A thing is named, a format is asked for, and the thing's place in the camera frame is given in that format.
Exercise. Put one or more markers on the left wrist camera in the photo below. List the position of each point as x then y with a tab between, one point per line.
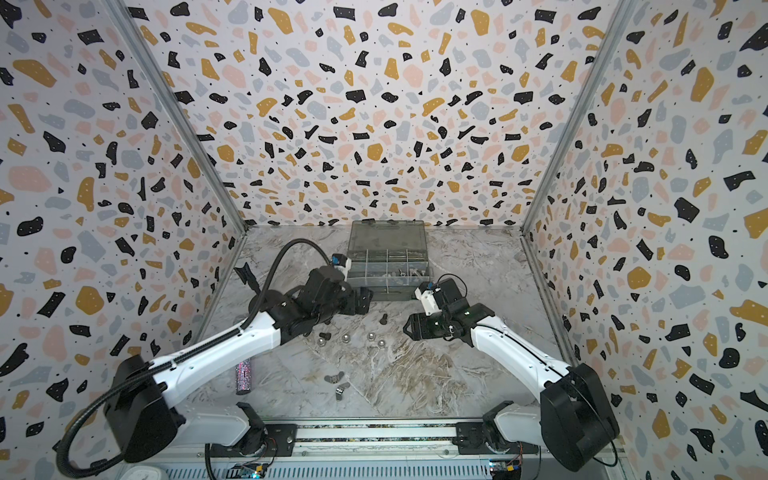
342	263

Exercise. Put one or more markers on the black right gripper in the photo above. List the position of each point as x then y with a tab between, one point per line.
417	323

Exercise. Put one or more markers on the black microphone stand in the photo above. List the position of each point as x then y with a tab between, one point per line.
248	278

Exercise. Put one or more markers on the glitter handheld microphone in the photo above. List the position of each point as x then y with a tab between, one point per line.
243	377

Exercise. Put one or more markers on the grey compartment organizer box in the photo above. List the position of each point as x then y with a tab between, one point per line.
390	258

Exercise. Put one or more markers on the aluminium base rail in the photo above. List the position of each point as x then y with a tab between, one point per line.
382	449

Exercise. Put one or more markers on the silver bolt near rail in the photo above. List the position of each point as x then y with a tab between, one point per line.
339	392

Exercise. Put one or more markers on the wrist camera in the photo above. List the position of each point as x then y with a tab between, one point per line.
425	294
342	263

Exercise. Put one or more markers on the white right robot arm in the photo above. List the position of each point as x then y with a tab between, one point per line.
572	417

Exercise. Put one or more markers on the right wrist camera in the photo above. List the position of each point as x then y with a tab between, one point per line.
425	294

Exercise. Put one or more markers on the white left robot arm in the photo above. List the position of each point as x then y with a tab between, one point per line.
155	413

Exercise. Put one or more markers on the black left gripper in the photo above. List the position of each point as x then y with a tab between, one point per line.
353	300

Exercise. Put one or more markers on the green circuit board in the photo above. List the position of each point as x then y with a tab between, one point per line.
249	471

